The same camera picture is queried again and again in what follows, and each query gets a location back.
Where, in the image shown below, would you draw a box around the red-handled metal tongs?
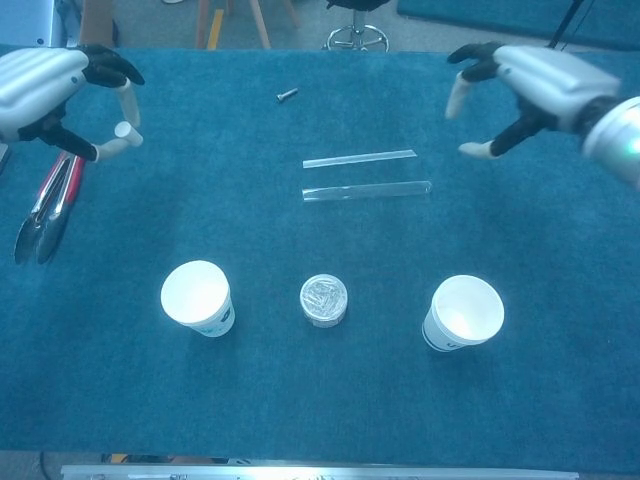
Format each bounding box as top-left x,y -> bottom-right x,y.
13,152 -> 86,266

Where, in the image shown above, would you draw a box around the clear flat plastic strip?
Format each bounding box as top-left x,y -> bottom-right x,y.
302,147 -> 417,170

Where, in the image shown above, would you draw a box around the aluminium frame rail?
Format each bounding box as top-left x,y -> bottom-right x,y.
60,463 -> 580,480

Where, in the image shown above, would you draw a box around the wooden chair leg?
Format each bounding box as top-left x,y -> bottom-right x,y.
248,0 -> 273,50
196,0 -> 212,50

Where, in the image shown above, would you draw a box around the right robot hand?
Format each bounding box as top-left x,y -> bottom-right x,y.
446,42 -> 624,161

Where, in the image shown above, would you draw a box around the chrome stool base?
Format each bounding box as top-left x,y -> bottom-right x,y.
324,0 -> 391,54

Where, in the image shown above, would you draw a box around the blue mat in background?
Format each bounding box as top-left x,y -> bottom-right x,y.
397,0 -> 640,51

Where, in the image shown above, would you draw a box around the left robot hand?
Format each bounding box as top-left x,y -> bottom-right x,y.
0,43 -> 146,164

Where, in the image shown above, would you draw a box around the clear glass test tube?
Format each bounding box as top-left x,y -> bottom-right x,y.
301,180 -> 433,204

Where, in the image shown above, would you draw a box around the blue felt table mat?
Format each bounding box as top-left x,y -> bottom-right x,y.
0,45 -> 640,474

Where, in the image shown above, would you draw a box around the black tripod leg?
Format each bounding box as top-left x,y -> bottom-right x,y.
547,0 -> 586,49

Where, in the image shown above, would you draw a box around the white paper cup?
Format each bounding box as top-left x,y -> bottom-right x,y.
422,274 -> 505,353
160,259 -> 236,338

